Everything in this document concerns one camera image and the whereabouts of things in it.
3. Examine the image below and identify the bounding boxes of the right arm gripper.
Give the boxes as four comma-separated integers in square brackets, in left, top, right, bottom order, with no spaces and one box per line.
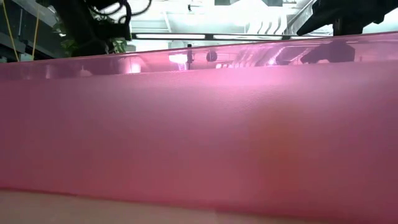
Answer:
[300,42,356,65]

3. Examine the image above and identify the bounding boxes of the red translucent plastic basket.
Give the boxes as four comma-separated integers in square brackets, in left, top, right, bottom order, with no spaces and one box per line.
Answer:
[0,30,398,224]

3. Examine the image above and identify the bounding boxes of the black tripod stand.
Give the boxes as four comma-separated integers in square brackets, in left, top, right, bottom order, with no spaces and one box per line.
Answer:
[185,43,193,70]

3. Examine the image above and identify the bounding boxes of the green potted plant black pot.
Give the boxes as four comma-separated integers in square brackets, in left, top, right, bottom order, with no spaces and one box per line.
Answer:
[52,18,129,55]

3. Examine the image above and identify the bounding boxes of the dark grey shelving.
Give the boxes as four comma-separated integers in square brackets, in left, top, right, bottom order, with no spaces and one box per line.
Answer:
[0,0,63,62]

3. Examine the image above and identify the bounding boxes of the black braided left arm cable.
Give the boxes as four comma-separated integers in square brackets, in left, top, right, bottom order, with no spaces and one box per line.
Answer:
[88,0,153,25]

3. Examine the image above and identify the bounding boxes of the thin yellow cord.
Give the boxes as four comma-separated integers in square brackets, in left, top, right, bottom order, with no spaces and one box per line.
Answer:
[1,0,20,62]
[32,9,40,60]

